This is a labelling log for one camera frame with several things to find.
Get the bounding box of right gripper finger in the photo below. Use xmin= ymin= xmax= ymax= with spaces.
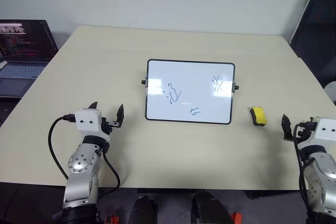
xmin=281 ymin=113 xmax=293 ymax=141

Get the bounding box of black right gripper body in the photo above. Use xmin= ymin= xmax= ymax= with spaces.
xmin=292 ymin=121 xmax=318 ymax=144

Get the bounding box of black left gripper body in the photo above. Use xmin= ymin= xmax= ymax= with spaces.
xmin=101 ymin=116 xmax=117 ymax=137

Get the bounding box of yellow and black eraser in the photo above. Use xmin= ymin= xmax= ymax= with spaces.
xmin=248 ymin=106 xmax=268 ymax=126

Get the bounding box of grey round object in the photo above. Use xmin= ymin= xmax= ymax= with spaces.
xmin=323 ymin=80 xmax=336 ymax=104

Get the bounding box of black-framed small whiteboard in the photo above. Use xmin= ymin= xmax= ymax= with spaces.
xmin=139 ymin=59 xmax=240 ymax=125

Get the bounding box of open grey laptop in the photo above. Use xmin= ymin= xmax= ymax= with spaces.
xmin=0 ymin=19 xmax=59 ymax=99

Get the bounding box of small dark rounded shape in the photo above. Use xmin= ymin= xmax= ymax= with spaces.
xmin=128 ymin=195 xmax=159 ymax=224

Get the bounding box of black chair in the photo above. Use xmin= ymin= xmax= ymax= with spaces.
xmin=289 ymin=0 xmax=336 ymax=84

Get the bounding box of large dark rounded shape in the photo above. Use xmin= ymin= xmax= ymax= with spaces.
xmin=191 ymin=189 xmax=235 ymax=224

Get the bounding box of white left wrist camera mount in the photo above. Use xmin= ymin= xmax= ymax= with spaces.
xmin=75 ymin=108 xmax=111 ymax=141

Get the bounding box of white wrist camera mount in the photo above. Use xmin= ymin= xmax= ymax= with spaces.
xmin=75 ymin=108 xmax=111 ymax=141
xmin=313 ymin=118 xmax=336 ymax=144

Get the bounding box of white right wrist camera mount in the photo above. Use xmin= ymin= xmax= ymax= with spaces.
xmin=313 ymin=118 xmax=336 ymax=144

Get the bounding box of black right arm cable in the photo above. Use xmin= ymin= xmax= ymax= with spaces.
xmin=292 ymin=123 xmax=316 ymax=211

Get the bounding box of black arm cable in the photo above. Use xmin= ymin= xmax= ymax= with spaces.
xmin=292 ymin=123 xmax=316 ymax=211
xmin=47 ymin=114 xmax=121 ymax=191

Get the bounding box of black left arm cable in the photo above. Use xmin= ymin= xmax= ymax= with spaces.
xmin=47 ymin=114 xmax=121 ymax=191

